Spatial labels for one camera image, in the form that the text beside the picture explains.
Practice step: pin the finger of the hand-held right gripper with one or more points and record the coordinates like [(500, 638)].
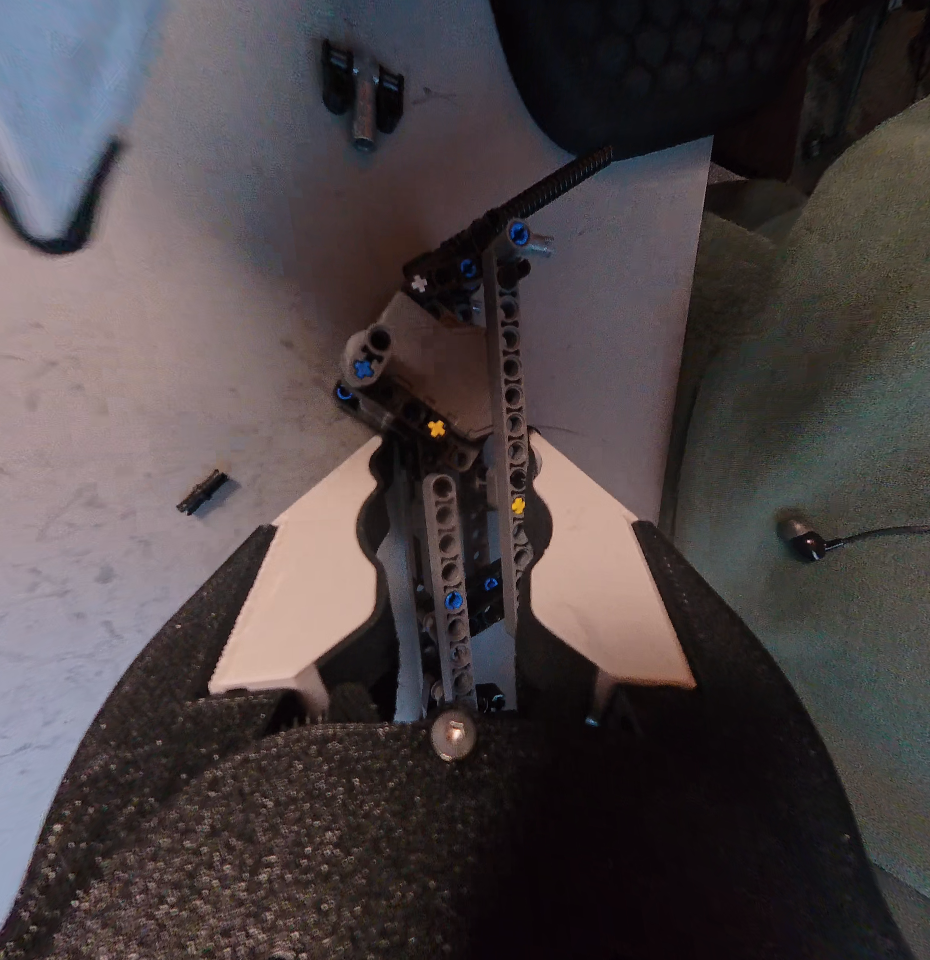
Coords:
[(52, 90)]

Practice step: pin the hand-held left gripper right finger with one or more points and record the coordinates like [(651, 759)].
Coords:
[(607, 592)]

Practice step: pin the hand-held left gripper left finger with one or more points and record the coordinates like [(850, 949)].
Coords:
[(300, 585)]

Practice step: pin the grey black toy chassis assembly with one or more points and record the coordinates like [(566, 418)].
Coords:
[(510, 390)]

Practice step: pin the small black grey connector assembly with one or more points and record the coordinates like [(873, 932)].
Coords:
[(363, 112)]

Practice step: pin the grey desk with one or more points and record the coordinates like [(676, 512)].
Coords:
[(135, 337)]

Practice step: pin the black toy pin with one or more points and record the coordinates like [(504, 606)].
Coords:
[(202, 493)]

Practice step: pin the black textured chair cushion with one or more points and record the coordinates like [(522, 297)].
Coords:
[(659, 60)]

